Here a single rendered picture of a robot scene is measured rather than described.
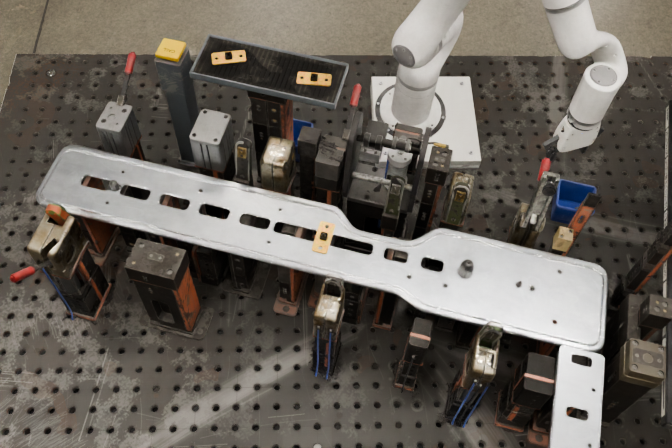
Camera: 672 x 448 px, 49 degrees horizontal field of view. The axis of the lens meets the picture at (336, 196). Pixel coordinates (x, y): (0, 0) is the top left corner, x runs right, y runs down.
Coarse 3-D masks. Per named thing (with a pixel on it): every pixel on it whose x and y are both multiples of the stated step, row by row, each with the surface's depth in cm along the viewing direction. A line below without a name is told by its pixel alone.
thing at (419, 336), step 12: (420, 324) 164; (408, 336) 170; (420, 336) 163; (408, 348) 164; (420, 348) 162; (408, 360) 169; (420, 360) 168; (396, 372) 188; (408, 372) 174; (396, 384) 185; (408, 384) 184
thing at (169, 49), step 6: (162, 42) 185; (168, 42) 185; (174, 42) 185; (180, 42) 185; (162, 48) 184; (168, 48) 184; (174, 48) 184; (180, 48) 184; (156, 54) 183; (162, 54) 183; (168, 54) 183; (174, 54) 183; (180, 54) 184; (174, 60) 183
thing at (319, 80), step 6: (300, 72) 181; (306, 72) 181; (306, 78) 180; (312, 78) 179; (318, 78) 180; (324, 78) 180; (330, 78) 180; (306, 84) 179; (312, 84) 179; (318, 84) 179; (324, 84) 179; (330, 84) 179
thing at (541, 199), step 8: (544, 176) 160; (552, 176) 160; (544, 184) 162; (552, 184) 160; (536, 192) 164; (544, 192) 159; (552, 192) 158; (536, 200) 165; (544, 200) 166; (528, 208) 170; (536, 208) 168; (544, 208) 166; (528, 216) 169; (536, 224) 171
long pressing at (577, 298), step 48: (48, 192) 179; (96, 192) 179; (192, 192) 180; (240, 192) 180; (192, 240) 173; (240, 240) 173; (288, 240) 174; (384, 240) 174; (432, 240) 175; (480, 240) 175; (384, 288) 168; (432, 288) 168; (480, 288) 168; (528, 288) 169; (576, 288) 169; (528, 336) 163; (576, 336) 163
